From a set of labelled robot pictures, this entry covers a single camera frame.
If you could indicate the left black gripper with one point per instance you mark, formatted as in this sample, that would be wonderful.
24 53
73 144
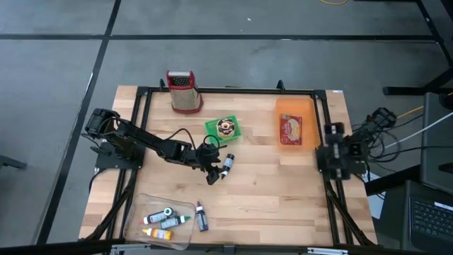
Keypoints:
209 156

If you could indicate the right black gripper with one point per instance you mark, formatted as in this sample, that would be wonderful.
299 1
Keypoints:
335 152

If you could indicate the black-tipped ink bottle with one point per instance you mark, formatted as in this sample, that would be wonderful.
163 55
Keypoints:
228 163

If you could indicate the chocolate frosted donut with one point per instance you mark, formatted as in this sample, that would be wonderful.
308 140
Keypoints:
220 128

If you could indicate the red snack package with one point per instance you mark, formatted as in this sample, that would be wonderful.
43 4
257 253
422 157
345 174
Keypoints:
290 131

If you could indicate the green-tipped ink bottle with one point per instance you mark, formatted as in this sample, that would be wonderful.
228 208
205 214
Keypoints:
171 222

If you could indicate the red-tipped ink bottle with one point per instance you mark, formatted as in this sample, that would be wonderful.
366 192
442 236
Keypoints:
157 216

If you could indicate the yellow ink bottle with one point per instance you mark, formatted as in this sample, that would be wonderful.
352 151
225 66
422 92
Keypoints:
161 234

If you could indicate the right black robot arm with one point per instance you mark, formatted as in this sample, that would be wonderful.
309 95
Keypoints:
354 152

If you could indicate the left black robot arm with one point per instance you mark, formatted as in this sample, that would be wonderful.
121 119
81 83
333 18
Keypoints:
141 136

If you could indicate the orange translucent plastic bin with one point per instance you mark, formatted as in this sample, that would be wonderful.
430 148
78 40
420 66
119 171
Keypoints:
308 120

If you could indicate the green plastic basket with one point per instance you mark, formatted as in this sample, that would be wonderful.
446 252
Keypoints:
212 125

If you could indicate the purple ink bottle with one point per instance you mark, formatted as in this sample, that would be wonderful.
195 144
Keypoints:
202 219

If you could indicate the clear plastic tray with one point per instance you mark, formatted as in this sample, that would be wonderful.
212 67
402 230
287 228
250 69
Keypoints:
184 241

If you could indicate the steel box grater red trim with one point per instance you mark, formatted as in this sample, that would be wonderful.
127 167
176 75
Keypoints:
185 99

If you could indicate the silver aluminium extrusion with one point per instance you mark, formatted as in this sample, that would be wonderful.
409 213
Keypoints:
327 251
127 250

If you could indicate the grey computer case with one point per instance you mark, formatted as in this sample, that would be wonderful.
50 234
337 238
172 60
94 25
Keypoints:
439 141

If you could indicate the dark laptop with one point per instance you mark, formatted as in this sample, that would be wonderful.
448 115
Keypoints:
428 219

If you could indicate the black stand foot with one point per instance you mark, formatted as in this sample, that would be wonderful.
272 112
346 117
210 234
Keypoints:
12 162

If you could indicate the black metal table frame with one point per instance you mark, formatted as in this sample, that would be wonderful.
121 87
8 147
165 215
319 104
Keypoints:
233 90

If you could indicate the black desk leg frame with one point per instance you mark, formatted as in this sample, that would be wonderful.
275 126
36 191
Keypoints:
407 90

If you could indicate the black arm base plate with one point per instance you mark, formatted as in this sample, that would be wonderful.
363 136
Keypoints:
106 161

